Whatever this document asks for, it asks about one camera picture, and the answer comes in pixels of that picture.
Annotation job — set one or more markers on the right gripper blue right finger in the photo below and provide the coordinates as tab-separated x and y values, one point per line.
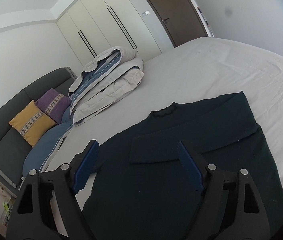
190	166

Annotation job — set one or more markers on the purple patterned cushion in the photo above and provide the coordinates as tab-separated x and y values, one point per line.
53	104

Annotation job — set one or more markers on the brown wooden door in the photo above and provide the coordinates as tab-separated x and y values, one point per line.
179	19

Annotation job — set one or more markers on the dark green knit sweater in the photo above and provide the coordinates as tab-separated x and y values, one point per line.
142	188

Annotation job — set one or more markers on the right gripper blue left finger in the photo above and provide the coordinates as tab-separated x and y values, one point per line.
82	165

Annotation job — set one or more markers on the dark grey upholstered headboard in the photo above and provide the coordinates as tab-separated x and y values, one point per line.
13	147

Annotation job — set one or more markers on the small light switch panel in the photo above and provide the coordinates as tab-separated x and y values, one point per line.
145	13

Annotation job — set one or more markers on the folded grey blue duvet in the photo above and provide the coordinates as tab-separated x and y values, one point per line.
108	78

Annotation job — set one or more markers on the white wardrobe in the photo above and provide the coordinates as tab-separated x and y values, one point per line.
93	26

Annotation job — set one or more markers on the yellow patterned cushion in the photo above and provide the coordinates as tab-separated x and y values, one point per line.
32	123

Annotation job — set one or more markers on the blue pillow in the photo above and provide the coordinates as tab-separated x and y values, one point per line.
42	153

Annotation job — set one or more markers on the grey bed sheet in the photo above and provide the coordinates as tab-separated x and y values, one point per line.
198	70

